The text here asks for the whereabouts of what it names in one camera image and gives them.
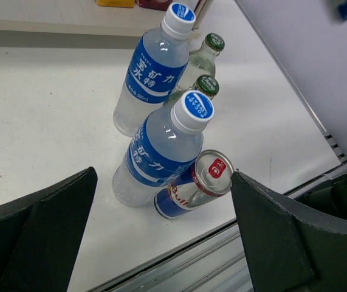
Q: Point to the far green cap soda bottle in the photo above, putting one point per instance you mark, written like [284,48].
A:
[202,61]

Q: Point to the white two-tier shelf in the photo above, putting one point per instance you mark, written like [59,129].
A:
[73,24]

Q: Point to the near green cap soda bottle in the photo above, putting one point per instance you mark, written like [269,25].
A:
[206,84]

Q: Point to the green cap soda bottle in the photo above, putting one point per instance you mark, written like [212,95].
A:
[206,84]
[202,61]

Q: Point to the blue label water bottle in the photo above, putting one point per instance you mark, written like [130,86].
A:
[157,64]
[165,145]

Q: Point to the Red Bull can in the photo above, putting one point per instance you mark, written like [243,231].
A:
[207,179]

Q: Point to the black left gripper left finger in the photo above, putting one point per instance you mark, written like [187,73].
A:
[41,233]

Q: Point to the yellow pineapple juice carton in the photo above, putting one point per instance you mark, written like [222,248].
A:
[116,3]

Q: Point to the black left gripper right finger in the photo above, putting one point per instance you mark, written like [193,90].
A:
[288,245]

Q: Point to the dark red berry juice carton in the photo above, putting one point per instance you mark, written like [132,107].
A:
[161,5]

